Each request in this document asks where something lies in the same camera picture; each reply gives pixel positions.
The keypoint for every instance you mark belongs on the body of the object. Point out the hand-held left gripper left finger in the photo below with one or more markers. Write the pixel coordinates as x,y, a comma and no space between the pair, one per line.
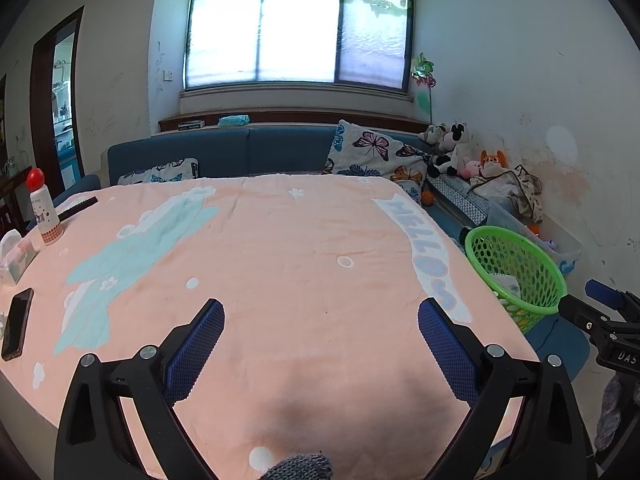
197,350

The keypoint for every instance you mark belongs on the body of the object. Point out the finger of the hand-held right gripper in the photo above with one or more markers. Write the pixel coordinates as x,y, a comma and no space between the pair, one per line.
582,312
605,292

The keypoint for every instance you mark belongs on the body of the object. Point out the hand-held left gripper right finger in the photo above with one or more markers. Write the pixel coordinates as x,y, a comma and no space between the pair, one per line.
447,350

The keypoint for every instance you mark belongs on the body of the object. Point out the green plastic basket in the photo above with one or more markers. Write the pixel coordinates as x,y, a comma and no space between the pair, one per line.
540,265

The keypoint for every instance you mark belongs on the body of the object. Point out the white milk carton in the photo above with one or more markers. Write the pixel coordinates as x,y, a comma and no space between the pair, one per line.
505,284

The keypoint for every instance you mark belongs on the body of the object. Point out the blue floor mat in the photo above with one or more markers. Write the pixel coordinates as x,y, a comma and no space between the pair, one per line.
560,352

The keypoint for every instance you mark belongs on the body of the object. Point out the clear storage box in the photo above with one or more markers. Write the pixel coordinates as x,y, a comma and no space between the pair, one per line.
565,250

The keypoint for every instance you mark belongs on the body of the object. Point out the small orange toy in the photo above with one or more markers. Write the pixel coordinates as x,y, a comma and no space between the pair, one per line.
534,230

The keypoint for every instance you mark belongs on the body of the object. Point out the pink printed blanket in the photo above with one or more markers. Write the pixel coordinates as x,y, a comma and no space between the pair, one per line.
300,310

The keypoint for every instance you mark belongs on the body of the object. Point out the beige cloth heap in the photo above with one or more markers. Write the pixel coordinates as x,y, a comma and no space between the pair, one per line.
525,195

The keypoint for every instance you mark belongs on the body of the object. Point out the grey patterned board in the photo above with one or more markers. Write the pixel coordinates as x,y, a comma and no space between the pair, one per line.
460,200

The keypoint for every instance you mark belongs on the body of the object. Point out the small orange ball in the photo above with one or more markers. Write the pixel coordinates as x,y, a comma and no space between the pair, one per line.
428,198

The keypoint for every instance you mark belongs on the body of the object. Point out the person's grey pants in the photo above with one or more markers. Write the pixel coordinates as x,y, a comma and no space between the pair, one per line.
300,466

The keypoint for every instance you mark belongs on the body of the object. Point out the orange fox plush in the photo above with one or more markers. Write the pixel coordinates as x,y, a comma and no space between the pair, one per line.
494,160

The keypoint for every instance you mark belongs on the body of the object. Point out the pink plush toy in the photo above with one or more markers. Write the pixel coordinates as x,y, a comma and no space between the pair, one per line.
470,170

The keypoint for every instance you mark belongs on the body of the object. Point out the black phone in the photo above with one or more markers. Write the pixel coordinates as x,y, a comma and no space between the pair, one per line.
15,325

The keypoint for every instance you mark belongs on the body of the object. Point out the black remote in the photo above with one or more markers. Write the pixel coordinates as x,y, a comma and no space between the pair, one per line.
77,208

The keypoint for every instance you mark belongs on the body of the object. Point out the blue sofa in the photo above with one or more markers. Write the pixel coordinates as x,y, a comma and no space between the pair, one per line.
225,155

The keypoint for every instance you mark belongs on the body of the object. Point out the white tissue container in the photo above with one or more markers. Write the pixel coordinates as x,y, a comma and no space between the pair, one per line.
17,260

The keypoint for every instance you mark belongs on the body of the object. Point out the white bottle red cap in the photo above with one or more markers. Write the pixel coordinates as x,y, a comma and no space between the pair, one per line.
45,215

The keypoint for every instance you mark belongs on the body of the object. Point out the pile of plush toys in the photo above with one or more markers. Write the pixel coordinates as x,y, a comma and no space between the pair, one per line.
455,145

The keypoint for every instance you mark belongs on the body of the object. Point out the grey plush toy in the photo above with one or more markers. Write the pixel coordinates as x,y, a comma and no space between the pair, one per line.
431,134

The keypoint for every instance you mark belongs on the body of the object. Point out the large butterfly print pillow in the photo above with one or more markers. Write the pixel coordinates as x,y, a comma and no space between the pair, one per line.
365,147

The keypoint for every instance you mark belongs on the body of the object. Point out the small black white box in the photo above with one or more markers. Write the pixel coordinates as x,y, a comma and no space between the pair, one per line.
191,124

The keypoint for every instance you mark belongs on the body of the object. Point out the teal tissue pack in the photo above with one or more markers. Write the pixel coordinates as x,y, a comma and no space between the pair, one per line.
234,120

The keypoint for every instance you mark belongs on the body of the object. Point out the wooden ledge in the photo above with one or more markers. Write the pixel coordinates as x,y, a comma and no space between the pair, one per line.
300,116

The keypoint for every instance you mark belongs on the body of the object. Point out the dark wooden cabinet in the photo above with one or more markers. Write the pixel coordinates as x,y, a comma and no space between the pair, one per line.
7,160

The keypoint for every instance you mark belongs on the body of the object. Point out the colourful pinwheel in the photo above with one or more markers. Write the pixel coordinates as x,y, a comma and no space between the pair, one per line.
422,72

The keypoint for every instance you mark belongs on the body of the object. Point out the window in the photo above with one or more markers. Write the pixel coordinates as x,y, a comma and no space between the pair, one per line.
260,25

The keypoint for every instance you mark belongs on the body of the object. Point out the brown door frame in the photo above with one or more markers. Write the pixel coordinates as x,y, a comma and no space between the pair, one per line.
40,85

